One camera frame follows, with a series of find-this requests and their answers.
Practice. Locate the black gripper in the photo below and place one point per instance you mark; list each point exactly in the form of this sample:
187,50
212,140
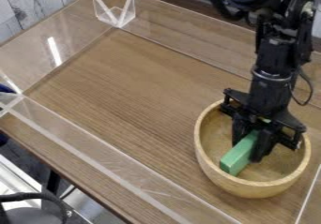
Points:
262,110

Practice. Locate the green rectangular block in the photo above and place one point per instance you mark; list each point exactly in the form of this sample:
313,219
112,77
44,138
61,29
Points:
235,160

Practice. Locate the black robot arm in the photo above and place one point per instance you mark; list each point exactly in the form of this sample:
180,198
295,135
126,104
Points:
282,24

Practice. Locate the brown wooden bowl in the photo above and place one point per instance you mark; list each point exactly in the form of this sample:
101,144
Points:
262,179

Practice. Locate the blue object at edge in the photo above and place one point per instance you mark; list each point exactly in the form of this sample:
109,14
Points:
5,89

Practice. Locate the clear acrylic barrier wall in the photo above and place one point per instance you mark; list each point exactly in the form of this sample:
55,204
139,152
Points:
112,77

